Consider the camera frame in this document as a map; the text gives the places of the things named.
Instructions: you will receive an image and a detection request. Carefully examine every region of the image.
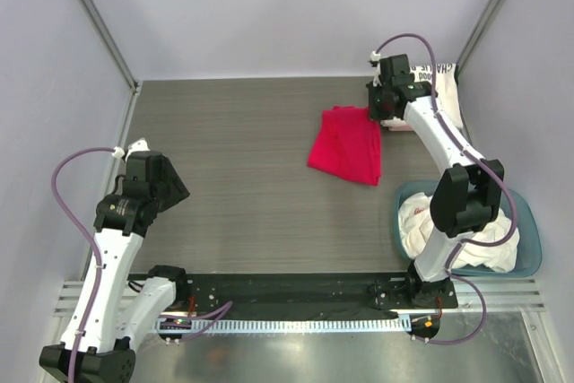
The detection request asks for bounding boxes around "red t shirt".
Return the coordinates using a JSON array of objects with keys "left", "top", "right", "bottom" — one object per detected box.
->
[{"left": 307, "top": 106, "right": 382, "bottom": 187}]

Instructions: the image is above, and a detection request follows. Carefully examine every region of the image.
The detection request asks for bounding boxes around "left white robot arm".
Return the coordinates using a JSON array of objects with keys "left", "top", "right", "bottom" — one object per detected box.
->
[{"left": 39, "top": 150, "right": 191, "bottom": 382}]

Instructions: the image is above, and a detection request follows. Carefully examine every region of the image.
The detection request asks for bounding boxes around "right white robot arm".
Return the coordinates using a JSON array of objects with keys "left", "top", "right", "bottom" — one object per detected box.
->
[{"left": 366, "top": 52, "right": 504, "bottom": 308}]

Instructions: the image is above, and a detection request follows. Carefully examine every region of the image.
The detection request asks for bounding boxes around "folded pink t shirt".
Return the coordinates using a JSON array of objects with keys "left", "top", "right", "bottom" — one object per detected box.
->
[{"left": 388, "top": 126, "right": 413, "bottom": 133}]

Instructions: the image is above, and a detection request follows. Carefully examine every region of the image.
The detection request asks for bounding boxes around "folded white printed t shirt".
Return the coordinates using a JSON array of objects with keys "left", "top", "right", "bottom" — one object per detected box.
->
[{"left": 380, "top": 64, "right": 463, "bottom": 130}]

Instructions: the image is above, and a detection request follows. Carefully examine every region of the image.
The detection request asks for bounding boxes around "crumpled white t shirt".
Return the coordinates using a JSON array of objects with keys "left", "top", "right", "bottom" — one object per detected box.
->
[{"left": 398, "top": 192, "right": 520, "bottom": 273}]

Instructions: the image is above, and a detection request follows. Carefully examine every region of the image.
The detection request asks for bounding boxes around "blue plastic basket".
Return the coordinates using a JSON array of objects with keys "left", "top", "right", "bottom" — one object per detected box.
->
[{"left": 392, "top": 180, "right": 542, "bottom": 277}]

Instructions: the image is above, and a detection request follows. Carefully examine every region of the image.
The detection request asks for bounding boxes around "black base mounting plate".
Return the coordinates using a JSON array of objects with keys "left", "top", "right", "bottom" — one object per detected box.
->
[{"left": 168, "top": 273, "right": 458, "bottom": 321}]

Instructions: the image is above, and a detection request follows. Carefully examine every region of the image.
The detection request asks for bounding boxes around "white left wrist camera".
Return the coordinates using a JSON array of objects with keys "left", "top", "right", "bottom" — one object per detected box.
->
[{"left": 111, "top": 138, "right": 149, "bottom": 161}]

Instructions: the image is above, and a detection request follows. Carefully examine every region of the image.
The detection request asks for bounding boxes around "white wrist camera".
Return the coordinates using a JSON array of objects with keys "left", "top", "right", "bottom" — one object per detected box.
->
[
  {"left": 369, "top": 50, "right": 381, "bottom": 81},
  {"left": 111, "top": 138, "right": 149, "bottom": 161}
]

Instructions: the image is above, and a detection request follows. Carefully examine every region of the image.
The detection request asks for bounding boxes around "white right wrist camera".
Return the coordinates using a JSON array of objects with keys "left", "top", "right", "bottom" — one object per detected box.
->
[{"left": 369, "top": 50, "right": 381, "bottom": 81}]

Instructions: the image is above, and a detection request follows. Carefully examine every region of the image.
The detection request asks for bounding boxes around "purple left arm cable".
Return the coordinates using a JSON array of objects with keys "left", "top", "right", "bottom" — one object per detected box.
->
[{"left": 51, "top": 146, "right": 234, "bottom": 383}]

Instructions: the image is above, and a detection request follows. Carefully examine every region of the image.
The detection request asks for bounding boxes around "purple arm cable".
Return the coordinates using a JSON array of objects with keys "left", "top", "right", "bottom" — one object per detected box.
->
[
  {"left": 51, "top": 146, "right": 234, "bottom": 383},
  {"left": 374, "top": 32, "right": 519, "bottom": 347}
]

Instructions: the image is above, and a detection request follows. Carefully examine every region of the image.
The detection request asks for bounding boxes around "right aluminium corner post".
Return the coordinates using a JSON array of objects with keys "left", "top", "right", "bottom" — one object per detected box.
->
[{"left": 456, "top": 0, "right": 505, "bottom": 78}]

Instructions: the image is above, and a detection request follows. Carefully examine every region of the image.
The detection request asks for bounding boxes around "aluminium corner post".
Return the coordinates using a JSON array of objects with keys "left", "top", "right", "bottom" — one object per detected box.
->
[
  {"left": 456, "top": 0, "right": 505, "bottom": 78},
  {"left": 78, "top": 0, "right": 138, "bottom": 93}
]

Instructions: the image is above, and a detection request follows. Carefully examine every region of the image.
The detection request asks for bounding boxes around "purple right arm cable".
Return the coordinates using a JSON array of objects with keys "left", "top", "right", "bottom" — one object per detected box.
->
[{"left": 374, "top": 32, "right": 519, "bottom": 347}]

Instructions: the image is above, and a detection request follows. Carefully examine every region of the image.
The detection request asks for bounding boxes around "aluminium rail frame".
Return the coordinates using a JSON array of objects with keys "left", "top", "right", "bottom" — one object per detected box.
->
[{"left": 53, "top": 277, "right": 545, "bottom": 318}]

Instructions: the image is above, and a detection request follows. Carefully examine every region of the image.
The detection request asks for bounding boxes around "left aluminium corner post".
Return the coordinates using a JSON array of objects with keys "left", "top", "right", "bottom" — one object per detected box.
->
[{"left": 78, "top": 0, "right": 138, "bottom": 93}]

